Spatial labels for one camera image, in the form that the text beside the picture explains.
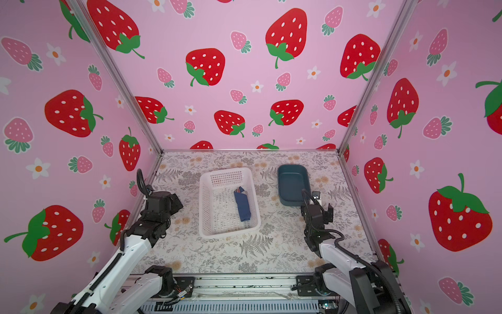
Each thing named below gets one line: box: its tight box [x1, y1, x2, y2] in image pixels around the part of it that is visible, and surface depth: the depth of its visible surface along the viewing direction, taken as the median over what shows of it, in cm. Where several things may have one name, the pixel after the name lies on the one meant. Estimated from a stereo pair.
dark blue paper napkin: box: [234, 186, 251, 222], surface depth 97 cm
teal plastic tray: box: [277, 164, 311, 207], surface depth 107 cm
